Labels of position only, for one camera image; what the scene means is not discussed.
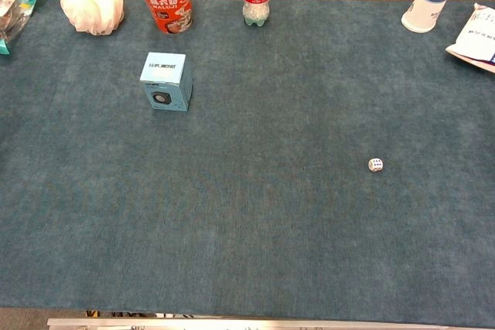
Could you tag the small white die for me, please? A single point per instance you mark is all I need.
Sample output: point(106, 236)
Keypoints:
point(375, 165)

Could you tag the teal felt table cloth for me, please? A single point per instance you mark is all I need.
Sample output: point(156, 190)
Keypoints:
point(247, 191)

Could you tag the light blue speaker box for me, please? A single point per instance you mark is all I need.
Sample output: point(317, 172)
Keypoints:
point(167, 82)

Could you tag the white mesh bath sponge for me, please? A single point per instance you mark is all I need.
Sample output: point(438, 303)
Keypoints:
point(92, 4)

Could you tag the white paper cup blue band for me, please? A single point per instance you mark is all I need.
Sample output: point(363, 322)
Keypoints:
point(425, 7)

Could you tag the white printed snack bag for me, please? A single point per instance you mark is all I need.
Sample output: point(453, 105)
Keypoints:
point(475, 38)

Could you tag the teal plastic snack bag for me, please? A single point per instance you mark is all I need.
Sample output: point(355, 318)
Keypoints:
point(13, 13)

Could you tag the silver metal frame rail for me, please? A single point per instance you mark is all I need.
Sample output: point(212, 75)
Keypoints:
point(232, 324)

